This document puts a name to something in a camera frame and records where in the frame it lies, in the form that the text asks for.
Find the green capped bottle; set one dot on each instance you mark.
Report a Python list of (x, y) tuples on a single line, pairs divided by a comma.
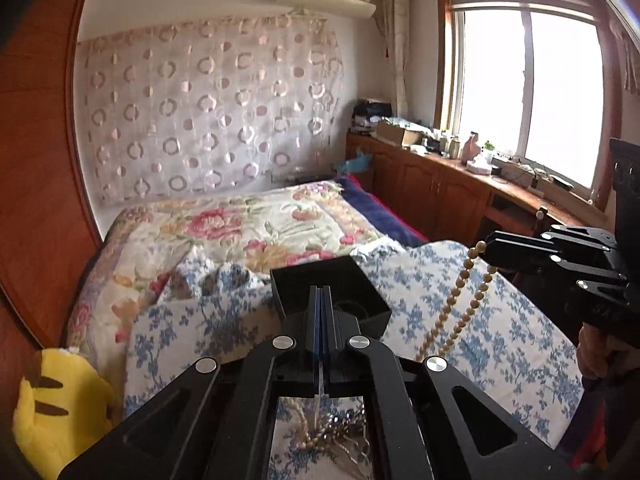
[(488, 152)]

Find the wooden cabinet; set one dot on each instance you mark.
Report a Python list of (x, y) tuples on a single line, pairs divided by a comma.
[(440, 195)]

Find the teal plastic bag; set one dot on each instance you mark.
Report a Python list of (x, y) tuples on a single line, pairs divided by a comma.
[(356, 162)]

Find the person's right hand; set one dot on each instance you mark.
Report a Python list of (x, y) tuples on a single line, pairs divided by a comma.
[(592, 352)]

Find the floral blanket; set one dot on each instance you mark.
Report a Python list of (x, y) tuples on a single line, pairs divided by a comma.
[(225, 225)]

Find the blue floral bedsheet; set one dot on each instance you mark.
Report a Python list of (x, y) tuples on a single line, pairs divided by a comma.
[(500, 330)]

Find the white window curtain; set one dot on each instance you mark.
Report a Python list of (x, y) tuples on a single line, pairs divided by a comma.
[(397, 50)]

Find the pile of dark bags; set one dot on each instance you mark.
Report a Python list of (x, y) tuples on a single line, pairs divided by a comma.
[(371, 115)]

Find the circle patterned wall cloth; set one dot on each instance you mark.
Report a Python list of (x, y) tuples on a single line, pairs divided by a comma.
[(200, 110)]

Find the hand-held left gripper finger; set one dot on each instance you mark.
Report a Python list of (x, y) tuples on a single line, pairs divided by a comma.
[(317, 325), (328, 325)]

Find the white tissue box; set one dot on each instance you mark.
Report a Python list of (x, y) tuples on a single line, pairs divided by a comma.
[(479, 166)]

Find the yellow plush toy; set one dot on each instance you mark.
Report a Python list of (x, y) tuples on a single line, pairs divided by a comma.
[(55, 410)]

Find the jewelry pile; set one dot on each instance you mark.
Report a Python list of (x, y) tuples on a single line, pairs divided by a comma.
[(325, 430)]

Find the navy blanket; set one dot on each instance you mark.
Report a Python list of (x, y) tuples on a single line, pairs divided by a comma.
[(380, 217)]

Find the black jewelry box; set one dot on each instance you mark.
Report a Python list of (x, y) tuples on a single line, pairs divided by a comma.
[(320, 272)]

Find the cardboard box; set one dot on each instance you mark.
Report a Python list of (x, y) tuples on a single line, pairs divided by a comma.
[(397, 132)]

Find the window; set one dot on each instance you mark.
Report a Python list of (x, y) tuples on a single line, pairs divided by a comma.
[(525, 85)]

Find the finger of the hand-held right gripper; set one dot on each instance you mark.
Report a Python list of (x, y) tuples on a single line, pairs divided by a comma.
[(585, 239), (515, 252)]

